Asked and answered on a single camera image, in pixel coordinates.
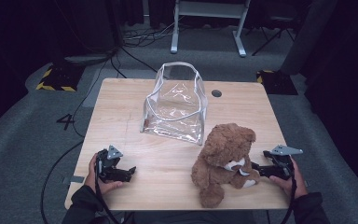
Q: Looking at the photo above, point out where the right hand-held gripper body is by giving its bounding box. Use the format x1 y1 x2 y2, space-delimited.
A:
262 145 304 181

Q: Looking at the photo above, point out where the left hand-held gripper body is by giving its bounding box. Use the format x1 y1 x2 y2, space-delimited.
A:
95 145 126 184

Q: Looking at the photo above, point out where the brown teddy bear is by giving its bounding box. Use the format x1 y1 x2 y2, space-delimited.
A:
190 122 261 209

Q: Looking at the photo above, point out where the person's right hand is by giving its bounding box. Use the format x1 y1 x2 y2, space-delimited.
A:
268 158 310 201

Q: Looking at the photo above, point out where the person's left hand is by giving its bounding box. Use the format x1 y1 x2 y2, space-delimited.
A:
84 153 124 196

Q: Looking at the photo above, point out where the grey tape strip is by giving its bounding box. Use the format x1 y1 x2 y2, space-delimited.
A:
62 175 85 185

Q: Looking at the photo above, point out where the black tripod stand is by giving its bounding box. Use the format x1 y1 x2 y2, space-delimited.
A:
251 15 296 58

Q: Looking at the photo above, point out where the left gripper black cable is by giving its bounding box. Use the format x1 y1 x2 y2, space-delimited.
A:
94 158 121 224

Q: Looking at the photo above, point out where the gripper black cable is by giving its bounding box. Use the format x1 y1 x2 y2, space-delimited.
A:
94 158 121 224
279 174 298 224

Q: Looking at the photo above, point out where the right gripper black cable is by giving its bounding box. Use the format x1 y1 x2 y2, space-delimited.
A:
279 174 298 224

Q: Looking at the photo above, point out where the black floor cable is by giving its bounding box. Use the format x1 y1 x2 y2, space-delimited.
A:
39 140 85 224
72 55 110 138

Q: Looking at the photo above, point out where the black yellow striped base plate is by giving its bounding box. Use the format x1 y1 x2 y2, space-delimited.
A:
35 62 85 92
255 69 299 96

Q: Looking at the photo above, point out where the bundle of floor cables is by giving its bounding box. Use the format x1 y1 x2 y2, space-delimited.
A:
122 18 181 49

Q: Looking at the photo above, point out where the white metal table frame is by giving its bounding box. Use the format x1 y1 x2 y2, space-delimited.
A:
170 0 252 58

